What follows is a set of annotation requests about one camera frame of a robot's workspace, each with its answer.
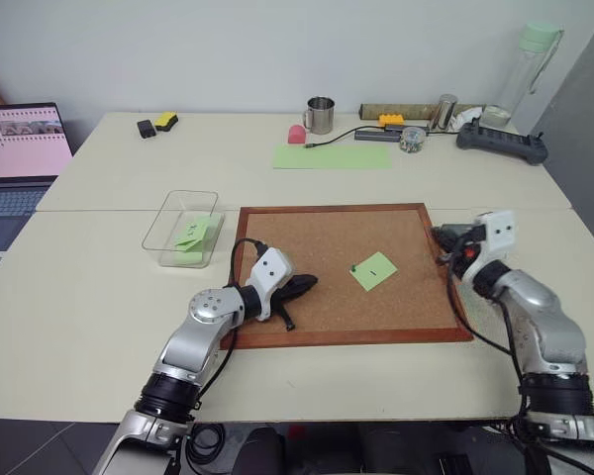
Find green sticky note stack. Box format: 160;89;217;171
170;212;224;264

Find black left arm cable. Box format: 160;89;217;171
195;238;269;412

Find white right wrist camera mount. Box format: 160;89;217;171
461;210;519;284

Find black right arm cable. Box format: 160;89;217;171
442;232;535;475

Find clear bottle with green lid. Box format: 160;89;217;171
493;20;566;128

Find yellow and black eraser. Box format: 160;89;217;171
153;111;180;134

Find clear plastic box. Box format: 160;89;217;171
140;189;227;269

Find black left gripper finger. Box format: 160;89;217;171
274;301;297;333
290;273;320;300

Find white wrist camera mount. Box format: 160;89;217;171
244;247;297;324
461;210;519;284

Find large green paper sheet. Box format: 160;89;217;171
271;142;393;171

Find black cable with plug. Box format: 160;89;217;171
303;125;393;150

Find clear jar of pushpins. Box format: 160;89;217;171
398;125;427;155

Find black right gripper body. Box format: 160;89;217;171
449;223;482;272

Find black flat hub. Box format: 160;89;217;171
353;129;403;143

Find steel mug with handle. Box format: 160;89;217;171
301;95;337;136

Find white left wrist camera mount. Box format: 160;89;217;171
244;247;297;324

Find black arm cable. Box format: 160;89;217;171
195;238;269;412
442;232;535;475

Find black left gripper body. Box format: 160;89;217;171
270;274;307;314

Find white crumpled cloth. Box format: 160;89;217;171
451;108;485;134

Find shiny metal cup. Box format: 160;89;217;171
429;93;459;133

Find black handheld controller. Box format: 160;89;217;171
455;120;550;167

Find green note with pen mark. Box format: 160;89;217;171
174;216;218;249

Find open laptop with pink screen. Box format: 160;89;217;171
0;102;76;259

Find black coiled cable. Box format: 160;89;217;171
183;422;228;465

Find wood framed cork board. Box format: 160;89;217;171
220;203;475;350

